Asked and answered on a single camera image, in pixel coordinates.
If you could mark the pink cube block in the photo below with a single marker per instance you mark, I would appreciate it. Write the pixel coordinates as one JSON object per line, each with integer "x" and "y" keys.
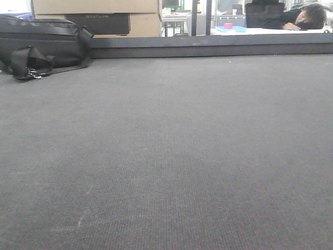
{"x": 228, "y": 25}

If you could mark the black conveyor side rail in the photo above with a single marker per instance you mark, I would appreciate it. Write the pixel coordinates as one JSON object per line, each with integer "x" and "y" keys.
{"x": 212, "y": 45}

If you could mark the black fabric shoulder bag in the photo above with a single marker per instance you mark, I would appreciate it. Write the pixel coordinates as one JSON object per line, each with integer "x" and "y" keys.
{"x": 33, "y": 49}

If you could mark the sleeping person in black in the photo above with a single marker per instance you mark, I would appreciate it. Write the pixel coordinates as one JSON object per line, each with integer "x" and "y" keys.
{"x": 310, "y": 17}

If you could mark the large cardboard box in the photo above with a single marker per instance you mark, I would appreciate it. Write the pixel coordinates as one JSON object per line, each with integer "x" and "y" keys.
{"x": 106, "y": 18}

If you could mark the light blue tray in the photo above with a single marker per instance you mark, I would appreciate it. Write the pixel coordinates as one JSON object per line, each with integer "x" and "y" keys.
{"x": 233, "y": 29}

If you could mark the white table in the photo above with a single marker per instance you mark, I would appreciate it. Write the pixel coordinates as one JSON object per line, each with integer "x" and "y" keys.
{"x": 255, "y": 31}

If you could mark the black office chair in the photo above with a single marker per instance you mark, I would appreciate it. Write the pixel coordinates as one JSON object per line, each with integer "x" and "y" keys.
{"x": 258, "y": 11}

